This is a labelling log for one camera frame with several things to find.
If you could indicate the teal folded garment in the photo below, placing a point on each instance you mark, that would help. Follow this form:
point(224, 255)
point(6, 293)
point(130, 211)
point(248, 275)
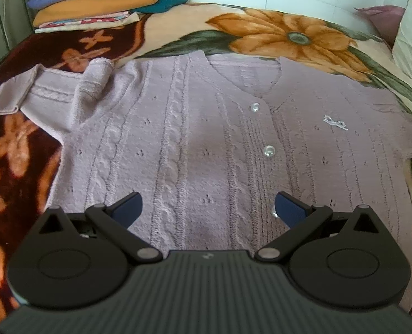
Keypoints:
point(160, 6)

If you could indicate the orange folded garment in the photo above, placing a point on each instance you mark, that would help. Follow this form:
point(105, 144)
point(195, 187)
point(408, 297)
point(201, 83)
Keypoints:
point(78, 9)

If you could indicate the floral plush blanket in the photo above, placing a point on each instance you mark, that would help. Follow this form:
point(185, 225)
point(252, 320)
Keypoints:
point(30, 157)

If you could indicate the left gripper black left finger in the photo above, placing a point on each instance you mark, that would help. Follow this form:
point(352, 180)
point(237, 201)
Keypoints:
point(113, 222)

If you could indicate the mauve pillow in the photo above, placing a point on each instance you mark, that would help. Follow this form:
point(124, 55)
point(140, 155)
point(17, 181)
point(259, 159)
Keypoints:
point(386, 20)

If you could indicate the lilac knitted cardigan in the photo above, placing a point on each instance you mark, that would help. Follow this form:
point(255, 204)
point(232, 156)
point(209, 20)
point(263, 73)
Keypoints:
point(209, 141)

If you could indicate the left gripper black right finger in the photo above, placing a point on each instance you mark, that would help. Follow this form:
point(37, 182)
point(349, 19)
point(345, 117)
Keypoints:
point(303, 222)

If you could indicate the pink patterned folded cloth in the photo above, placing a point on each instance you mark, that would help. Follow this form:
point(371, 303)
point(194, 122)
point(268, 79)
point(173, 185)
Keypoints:
point(91, 23)

